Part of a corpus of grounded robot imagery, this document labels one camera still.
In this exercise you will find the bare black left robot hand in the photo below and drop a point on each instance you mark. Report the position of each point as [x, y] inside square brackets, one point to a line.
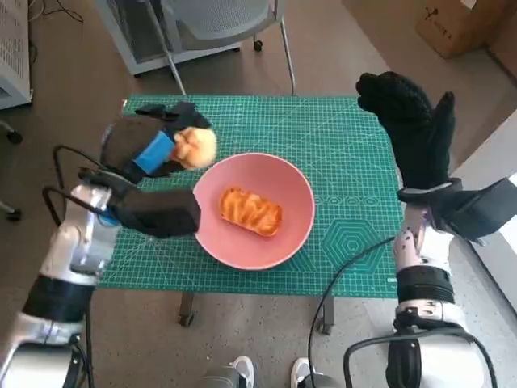
[133, 145]

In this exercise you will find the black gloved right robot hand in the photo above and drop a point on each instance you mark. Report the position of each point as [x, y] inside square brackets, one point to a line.
[416, 133]

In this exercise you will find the round bread bun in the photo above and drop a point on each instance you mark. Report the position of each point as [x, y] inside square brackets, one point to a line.
[198, 147]

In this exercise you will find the long striped bread loaf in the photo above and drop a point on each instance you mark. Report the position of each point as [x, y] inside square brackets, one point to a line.
[250, 210]

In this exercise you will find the pink bowl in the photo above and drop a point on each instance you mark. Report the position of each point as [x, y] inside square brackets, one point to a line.
[291, 226]

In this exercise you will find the cardboard box with black logo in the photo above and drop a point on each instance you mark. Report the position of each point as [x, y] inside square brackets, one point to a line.
[456, 30]

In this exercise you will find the plain cardboard box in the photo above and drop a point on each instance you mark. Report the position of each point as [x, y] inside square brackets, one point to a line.
[507, 56]

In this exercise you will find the black office chair base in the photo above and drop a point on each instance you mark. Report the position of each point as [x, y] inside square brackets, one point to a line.
[14, 137]

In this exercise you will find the green cutting mat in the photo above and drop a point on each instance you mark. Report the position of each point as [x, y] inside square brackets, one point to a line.
[282, 117]

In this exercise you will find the grey mesh chair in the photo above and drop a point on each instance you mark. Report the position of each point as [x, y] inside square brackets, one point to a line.
[226, 20]

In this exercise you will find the white perforated metal case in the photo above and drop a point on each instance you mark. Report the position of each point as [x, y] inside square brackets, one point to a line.
[12, 40]

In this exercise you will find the grey table leg with caster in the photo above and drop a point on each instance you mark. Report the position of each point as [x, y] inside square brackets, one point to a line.
[186, 311]
[327, 319]

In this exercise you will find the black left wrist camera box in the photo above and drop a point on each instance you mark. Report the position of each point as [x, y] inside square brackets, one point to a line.
[161, 214]

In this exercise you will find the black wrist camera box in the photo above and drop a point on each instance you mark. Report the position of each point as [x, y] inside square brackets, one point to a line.
[161, 214]
[480, 210]

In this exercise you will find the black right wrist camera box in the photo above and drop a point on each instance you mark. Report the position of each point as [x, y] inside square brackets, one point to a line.
[480, 210]

